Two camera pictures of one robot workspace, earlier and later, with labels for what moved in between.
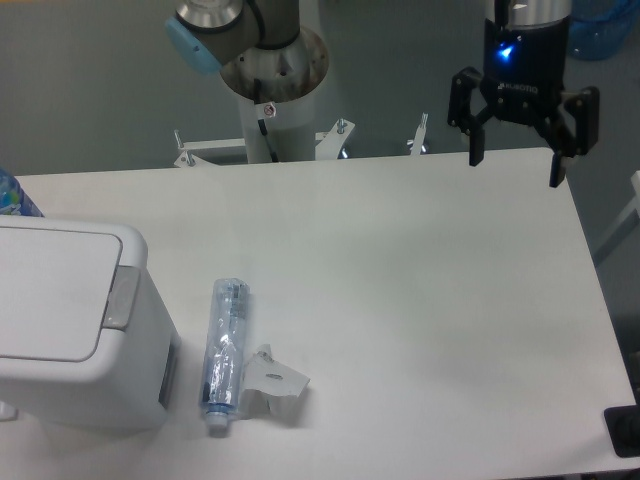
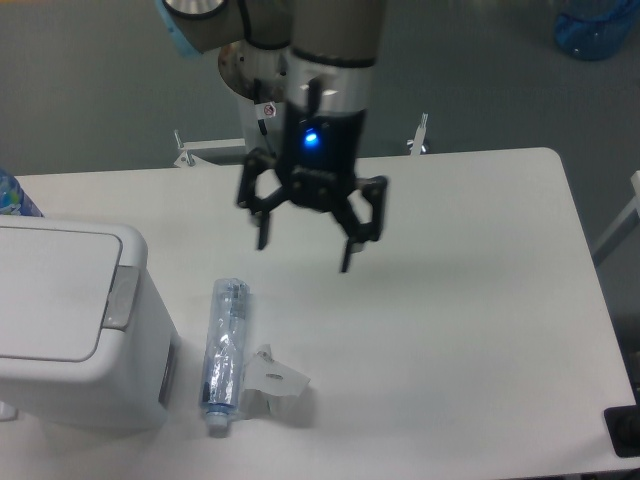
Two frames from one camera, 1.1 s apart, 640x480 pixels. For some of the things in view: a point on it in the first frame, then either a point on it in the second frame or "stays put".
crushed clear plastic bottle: (224, 364) stays put
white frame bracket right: (419, 136) stays put
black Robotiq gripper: (525, 74) to (317, 163)
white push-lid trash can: (85, 346) stays put
